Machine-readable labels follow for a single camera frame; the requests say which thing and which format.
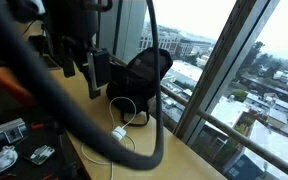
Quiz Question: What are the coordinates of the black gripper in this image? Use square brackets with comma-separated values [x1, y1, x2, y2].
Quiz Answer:
[61, 36, 101, 99]

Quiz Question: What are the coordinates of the black backpack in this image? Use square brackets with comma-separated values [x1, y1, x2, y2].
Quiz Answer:
[105, 46, 174, 127]

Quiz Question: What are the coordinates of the white charger with cable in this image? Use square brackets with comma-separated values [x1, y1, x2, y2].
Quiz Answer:
[80, 97, 136, 180]

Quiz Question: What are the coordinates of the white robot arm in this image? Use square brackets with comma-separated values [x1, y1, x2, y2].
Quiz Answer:
[6, 0, 113, 99]

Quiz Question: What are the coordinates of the orange chair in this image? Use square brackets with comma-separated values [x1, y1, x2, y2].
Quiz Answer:
[0, 66, 36, 107]

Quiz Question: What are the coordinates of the small green circuit board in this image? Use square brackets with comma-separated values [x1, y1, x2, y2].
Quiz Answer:
[30, 145, 55, 165]

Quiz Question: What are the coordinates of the metal window handrail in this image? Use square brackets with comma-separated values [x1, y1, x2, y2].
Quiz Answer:
[108, 53, 288, 180]

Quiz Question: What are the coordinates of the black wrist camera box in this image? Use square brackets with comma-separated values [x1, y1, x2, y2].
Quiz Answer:
[87, 48, 111, 89]

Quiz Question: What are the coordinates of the black corrugated cable hose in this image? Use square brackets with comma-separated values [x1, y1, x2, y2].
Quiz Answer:
[0, 0, 165, 171]

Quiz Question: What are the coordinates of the silver aluminium rail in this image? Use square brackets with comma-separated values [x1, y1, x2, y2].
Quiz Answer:
[0, 118, 27, 143]

